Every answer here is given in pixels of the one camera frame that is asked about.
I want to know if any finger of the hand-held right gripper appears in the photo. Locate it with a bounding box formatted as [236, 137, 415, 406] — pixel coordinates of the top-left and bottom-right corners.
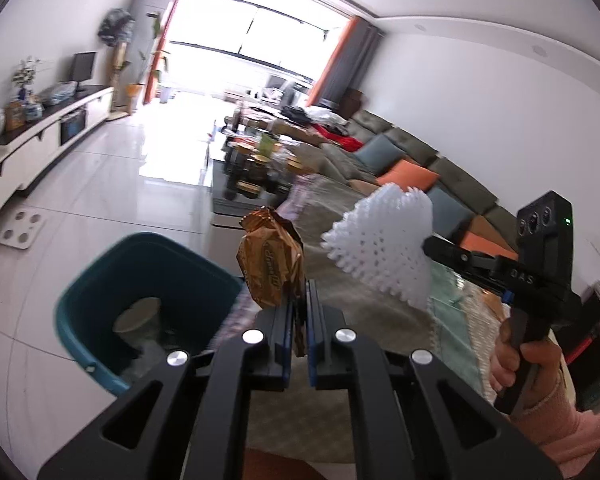
[422, 236, 511, 295]

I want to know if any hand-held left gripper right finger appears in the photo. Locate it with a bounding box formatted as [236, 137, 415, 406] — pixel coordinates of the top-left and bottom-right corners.
[305, 279, 563, 480]

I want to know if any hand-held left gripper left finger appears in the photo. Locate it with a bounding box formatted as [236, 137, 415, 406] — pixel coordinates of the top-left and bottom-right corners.
[37, 304, 294, 480]

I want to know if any white foam fruit net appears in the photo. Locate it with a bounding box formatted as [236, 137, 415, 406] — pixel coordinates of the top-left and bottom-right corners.
[321, 183, 433, 311]

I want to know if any brown snack wrapper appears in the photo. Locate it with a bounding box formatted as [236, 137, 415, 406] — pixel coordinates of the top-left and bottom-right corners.
[236, 206, 306, 358]

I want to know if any white paper cup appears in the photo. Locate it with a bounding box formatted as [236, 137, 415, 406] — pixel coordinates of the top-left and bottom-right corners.
[112, 297, 163, 356]

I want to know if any teal plastic trash bin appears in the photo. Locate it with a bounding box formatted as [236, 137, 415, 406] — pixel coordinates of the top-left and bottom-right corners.
[54, 231, 245, 396]

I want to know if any person's right hand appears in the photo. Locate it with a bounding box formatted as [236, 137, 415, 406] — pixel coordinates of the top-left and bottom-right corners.
[490, 317, 565, 411]

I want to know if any orange cushion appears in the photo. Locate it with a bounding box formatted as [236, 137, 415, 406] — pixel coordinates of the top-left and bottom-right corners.
[375, 159, 440, 192]
[460, 230, 518, 261]

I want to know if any blue cushion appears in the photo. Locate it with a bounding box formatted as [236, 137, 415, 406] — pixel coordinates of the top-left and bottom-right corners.
[355, 135, 401, 171]
[425, 187, 473, 241]

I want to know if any grey-green sofa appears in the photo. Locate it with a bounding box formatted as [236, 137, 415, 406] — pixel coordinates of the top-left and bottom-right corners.
[280, 110, 521, 261]

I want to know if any dark coffee table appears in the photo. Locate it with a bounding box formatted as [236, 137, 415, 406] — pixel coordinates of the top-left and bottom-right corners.
[207, 110, 311, 231]

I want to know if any red cloth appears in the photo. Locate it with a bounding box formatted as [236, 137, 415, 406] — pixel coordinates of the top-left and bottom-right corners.
[312, 122, 363, 153]

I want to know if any cluster of lidded storage jars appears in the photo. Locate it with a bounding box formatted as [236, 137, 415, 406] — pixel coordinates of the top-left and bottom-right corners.
[222, 130, 306, 201]

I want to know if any grey curtain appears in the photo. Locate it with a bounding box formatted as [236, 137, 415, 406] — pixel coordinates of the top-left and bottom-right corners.
[325, 17, 383, 111]

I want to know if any orange curtain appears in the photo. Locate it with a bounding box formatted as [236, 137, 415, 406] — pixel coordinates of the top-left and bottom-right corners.
[307, 15, 361, 108]
[145, 0, 201, 106]

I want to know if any white chair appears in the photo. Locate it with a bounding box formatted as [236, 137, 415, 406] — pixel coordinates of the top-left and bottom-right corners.
[265, 74, 301, 102]

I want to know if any white bathroom scale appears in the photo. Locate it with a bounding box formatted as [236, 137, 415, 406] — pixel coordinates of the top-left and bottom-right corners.
[0, 210, 46, 248]

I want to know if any white TV cabinet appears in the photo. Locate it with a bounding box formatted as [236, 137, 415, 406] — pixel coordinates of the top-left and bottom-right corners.
[0, 85, 116, 236]

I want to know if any tall leafy plant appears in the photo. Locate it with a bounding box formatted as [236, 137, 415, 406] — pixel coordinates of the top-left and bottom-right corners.
[137, 10, 172, 86]

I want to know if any clear plastic bag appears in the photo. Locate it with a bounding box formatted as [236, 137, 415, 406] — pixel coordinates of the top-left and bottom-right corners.
[47, 82, 76, 106]

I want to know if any black monitor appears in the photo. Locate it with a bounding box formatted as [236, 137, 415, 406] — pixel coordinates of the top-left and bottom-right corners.
[70, 51, 97, 92]

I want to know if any wooden framed ornament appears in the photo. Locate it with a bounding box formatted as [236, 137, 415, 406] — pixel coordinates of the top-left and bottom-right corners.
[5, 100, 27, 128]

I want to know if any white standing air conditioner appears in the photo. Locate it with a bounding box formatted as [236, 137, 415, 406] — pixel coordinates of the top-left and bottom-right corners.
[130, 0, 178, 81]

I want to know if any covered standing fan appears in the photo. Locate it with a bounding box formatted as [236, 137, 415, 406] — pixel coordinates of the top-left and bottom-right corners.
[97, 7, 135, 86]

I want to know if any blue-white vase with twigs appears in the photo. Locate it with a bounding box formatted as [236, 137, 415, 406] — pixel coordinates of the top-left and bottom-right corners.
[12, 56, 43, 106]

